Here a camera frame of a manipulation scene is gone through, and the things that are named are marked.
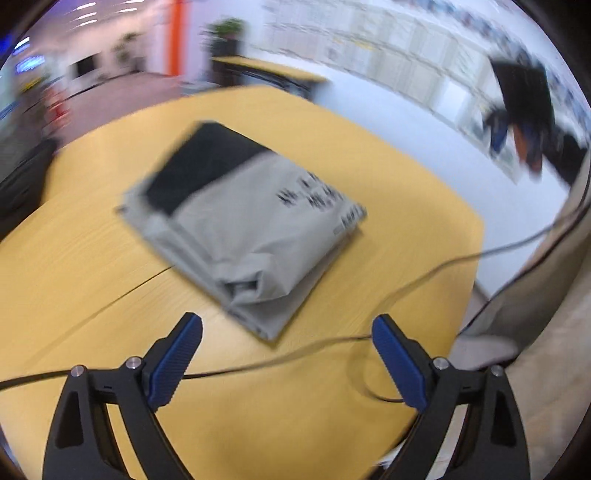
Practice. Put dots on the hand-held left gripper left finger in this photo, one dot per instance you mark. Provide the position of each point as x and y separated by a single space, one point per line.
178 360

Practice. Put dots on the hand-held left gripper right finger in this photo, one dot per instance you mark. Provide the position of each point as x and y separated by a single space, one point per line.
399 364

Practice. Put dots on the beige and black jacket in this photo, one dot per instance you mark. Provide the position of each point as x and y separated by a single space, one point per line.
258 230

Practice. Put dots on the person's beige clothing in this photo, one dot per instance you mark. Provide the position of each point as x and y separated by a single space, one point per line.
545 323

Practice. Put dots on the black folded garment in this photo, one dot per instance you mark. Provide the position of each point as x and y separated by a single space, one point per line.
23 180

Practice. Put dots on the stack of red boxes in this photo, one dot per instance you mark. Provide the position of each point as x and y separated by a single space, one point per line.
55 108

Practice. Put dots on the dark blurred object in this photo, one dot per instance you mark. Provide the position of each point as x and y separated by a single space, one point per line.
526 97

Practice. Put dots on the black cabinet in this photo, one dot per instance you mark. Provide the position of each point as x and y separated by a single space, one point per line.
226 60

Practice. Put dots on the yellow side table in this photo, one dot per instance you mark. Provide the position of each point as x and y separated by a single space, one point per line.
272 69

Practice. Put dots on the black television on stand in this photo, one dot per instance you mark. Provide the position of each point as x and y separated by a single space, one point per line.
85 67

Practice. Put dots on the tall potted palm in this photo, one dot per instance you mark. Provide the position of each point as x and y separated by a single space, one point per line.
124 48

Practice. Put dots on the orange door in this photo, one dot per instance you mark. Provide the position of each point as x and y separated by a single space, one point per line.
174 37

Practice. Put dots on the green potted plant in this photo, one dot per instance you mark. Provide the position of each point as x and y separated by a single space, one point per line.
226 28

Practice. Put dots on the wall of framed papers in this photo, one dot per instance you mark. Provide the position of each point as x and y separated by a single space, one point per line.
392 37

